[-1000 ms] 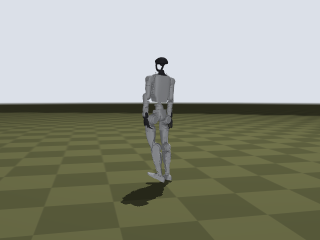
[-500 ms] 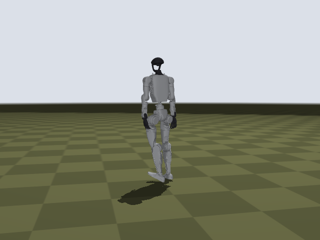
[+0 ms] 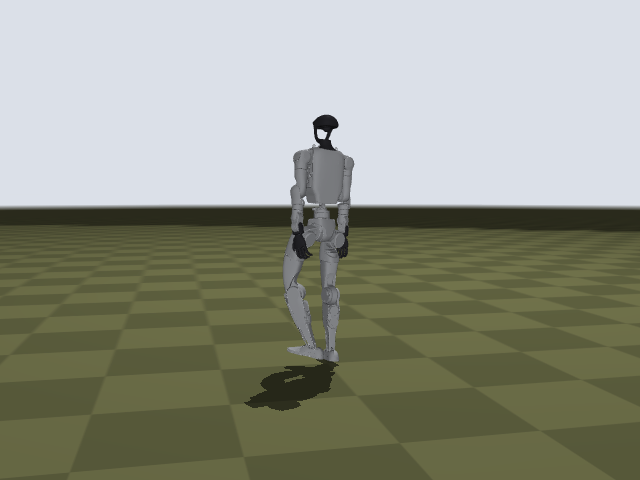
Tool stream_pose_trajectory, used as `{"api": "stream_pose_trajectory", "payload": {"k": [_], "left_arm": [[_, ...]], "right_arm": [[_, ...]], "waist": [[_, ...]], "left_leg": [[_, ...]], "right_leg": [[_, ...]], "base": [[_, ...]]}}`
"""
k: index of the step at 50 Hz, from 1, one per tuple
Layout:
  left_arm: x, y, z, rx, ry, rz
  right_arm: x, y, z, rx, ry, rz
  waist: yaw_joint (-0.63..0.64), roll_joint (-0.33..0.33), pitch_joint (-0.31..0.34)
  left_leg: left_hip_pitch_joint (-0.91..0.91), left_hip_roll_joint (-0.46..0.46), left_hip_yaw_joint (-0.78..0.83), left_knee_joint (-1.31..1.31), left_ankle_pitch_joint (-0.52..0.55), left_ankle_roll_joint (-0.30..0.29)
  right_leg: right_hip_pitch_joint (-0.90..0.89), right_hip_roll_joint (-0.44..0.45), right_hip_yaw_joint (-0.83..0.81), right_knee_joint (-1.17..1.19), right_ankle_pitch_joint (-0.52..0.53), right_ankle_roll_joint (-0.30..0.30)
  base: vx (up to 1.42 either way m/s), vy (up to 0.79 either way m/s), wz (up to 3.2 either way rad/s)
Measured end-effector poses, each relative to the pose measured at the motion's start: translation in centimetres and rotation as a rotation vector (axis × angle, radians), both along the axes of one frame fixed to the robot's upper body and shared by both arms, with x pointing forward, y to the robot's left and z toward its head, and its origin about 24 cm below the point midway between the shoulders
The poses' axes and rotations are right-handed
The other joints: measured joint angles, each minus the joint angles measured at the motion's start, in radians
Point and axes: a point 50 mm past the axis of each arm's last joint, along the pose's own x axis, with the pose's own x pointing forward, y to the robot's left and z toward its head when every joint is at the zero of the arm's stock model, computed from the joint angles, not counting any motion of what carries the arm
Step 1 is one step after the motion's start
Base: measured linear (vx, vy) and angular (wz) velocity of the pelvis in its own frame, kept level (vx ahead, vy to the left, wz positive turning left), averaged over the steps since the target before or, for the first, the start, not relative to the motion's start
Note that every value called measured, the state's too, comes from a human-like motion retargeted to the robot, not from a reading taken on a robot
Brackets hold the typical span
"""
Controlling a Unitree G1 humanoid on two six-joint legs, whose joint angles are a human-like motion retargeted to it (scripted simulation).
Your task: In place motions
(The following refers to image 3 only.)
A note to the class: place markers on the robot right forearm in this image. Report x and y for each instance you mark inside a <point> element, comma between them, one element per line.
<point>342,220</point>

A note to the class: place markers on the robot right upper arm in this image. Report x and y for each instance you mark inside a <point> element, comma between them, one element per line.
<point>347,179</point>

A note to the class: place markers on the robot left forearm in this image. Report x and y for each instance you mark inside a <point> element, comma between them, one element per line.
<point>297,208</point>

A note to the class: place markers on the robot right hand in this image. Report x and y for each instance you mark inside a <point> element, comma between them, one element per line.
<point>344,248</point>

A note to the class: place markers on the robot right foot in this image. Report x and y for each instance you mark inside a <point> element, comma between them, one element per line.
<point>331,355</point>

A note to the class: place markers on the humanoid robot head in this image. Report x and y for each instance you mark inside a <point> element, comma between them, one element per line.
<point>326,123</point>

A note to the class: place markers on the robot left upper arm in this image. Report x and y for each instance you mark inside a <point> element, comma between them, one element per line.
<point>301,159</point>

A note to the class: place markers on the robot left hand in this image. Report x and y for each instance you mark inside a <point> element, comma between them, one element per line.
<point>299,243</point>

